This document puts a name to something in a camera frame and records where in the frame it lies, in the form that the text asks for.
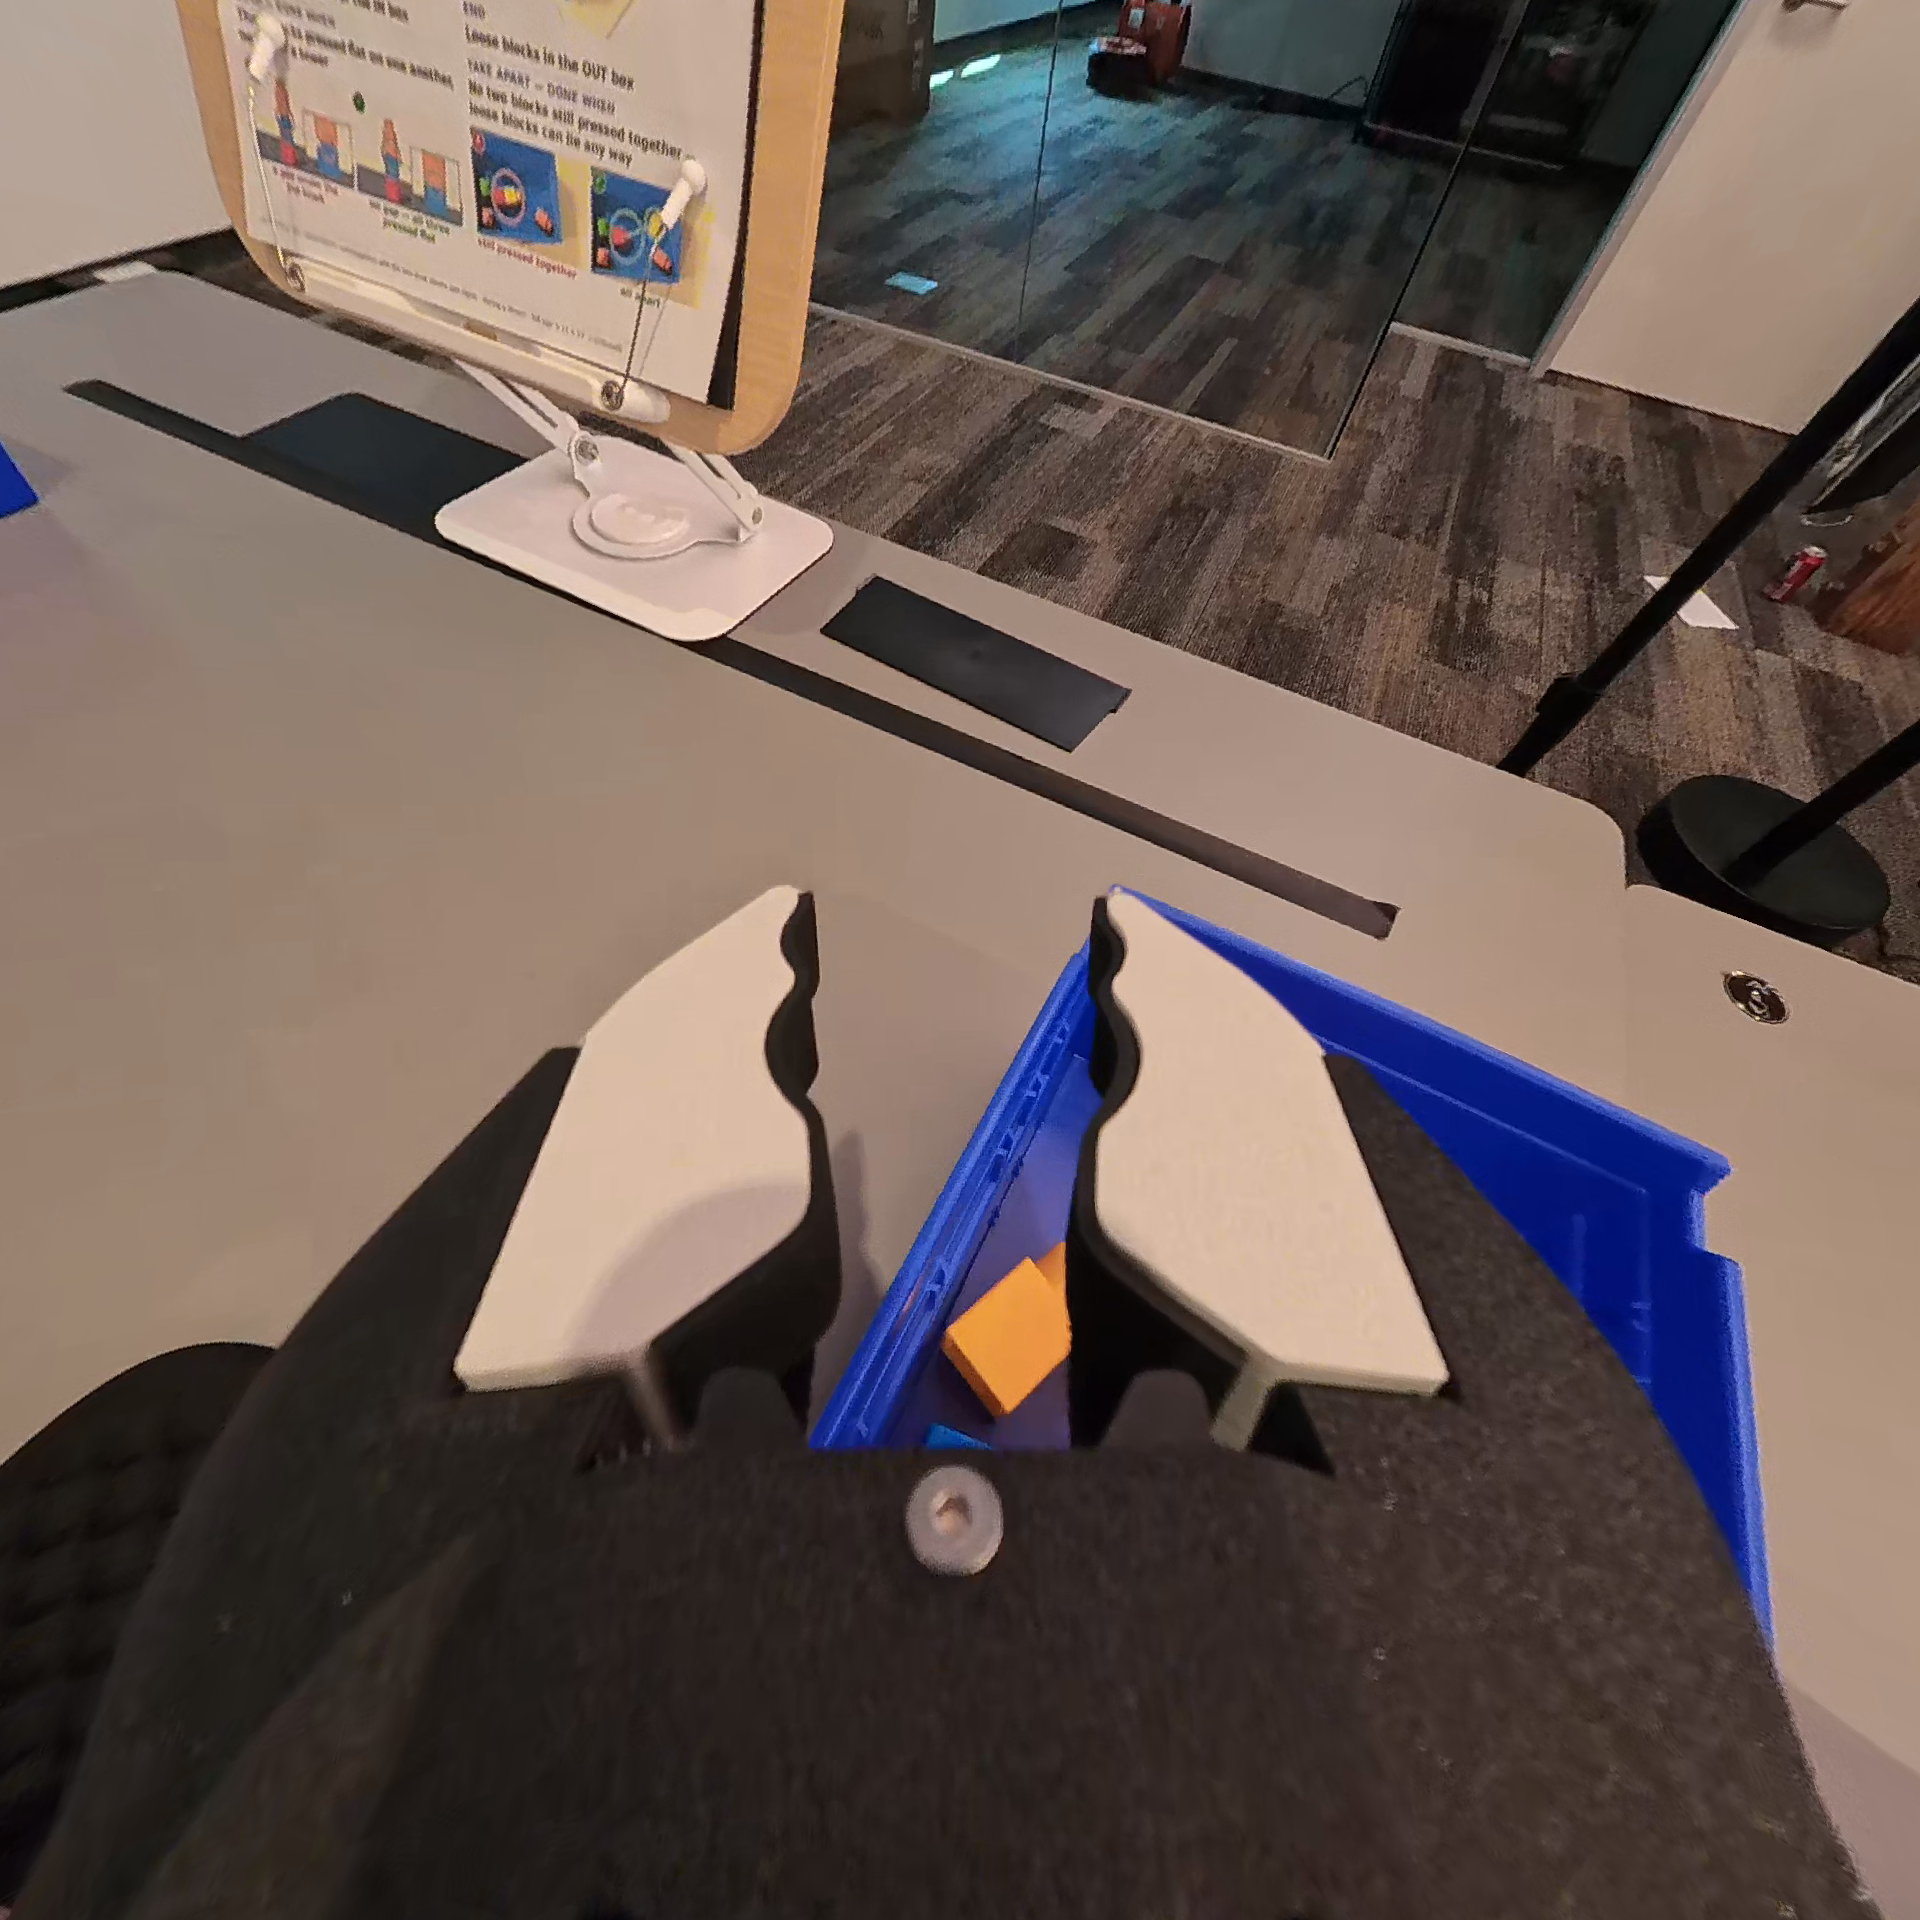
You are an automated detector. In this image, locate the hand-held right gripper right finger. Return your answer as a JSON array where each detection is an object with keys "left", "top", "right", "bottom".
[{"left": 1072, "top": 882, "right": 1452, "bottom": 1452}]

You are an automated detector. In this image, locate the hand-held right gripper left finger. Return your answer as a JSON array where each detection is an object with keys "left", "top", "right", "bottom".
[{"left": 454, "top": 882, "right": 843, "bottom": 1452}]

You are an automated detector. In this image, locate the yellow mega block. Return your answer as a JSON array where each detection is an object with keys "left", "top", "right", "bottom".
[{"left": 941, "top": 1242, "right": 1074, "bottom": 1416}]

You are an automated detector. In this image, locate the black round-base floor stand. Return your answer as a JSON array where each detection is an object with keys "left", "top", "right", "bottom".
[{"left": 1634, "top": 735, "right": 1920, "bottom": 949}]

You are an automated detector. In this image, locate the black flat plate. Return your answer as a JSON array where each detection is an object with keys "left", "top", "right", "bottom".
[{"left": 819, "top": 577, "right": 1131, "bottom": 751}]

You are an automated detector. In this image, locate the black slanted pole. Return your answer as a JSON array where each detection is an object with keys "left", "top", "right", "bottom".
[{"left": 1497, "top": 299, "right": 1920, "bottom": 777}]

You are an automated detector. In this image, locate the wooden board with instruction sheet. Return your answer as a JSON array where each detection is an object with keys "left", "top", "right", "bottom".
[{"left": 177, "top": 0, "right": 845, "bottom": 459}]

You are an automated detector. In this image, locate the grey desk rail strip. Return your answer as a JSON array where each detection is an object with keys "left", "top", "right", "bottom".
[{"left": 723, "top": 662, "right": 1401, "bottom": 939}]

